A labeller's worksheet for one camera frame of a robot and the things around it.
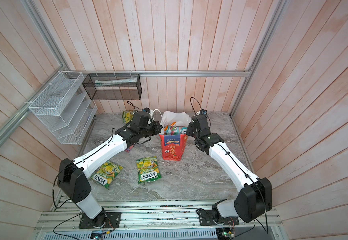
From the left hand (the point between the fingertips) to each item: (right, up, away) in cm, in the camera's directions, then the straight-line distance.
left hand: (163, 129), depth 81 cm
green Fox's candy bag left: (-34, -27, +5) cm, 43 cm away
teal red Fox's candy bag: (+5, 0, +10) cm, 11 cm away
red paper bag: (+5, -10, +3) cm, 11 cm away
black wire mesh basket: (-37, +30, +23) cm, 53 cm away
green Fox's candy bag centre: (-10, -24, +8) cm, 27 cm away
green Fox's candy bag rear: (-31, +11, +35) cm, 48 cm away
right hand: (+16, +2, +2) cm, 16 cm away
